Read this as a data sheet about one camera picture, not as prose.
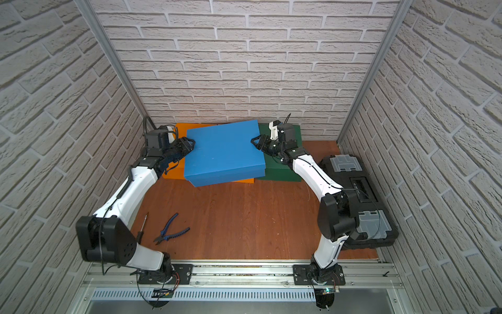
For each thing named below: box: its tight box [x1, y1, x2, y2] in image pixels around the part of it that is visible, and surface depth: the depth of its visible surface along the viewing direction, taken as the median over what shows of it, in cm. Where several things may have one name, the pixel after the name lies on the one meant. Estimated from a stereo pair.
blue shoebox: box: [184, 119, 267, 188], surface depth 81 cm
